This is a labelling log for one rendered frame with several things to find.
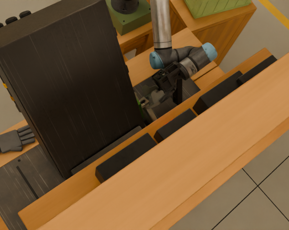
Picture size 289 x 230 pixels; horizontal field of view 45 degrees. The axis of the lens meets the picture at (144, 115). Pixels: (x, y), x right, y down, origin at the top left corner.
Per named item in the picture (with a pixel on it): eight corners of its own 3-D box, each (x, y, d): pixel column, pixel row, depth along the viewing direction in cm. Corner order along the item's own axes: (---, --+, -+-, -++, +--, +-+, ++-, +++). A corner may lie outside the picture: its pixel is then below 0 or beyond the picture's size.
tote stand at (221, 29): (125, 27, 298) (138, -49, 227) (176, 10, 315) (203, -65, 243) (163, 92, 279) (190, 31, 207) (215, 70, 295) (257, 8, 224)
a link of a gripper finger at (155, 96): (140, 99, 132) (155, 84, 135) (147, 111, 135) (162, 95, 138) (145, 101, 129) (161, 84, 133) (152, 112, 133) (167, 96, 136)
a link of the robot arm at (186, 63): (190, 70, 145) (200, 75, 138) (182, 76, 144) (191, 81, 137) (183, 55, 141) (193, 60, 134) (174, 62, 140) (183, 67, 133)
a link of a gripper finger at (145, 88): (132, 89, 141) (152, 79, 139) (139, 100, 144) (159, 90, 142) (133, 93, 138) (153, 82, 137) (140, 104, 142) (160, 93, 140)
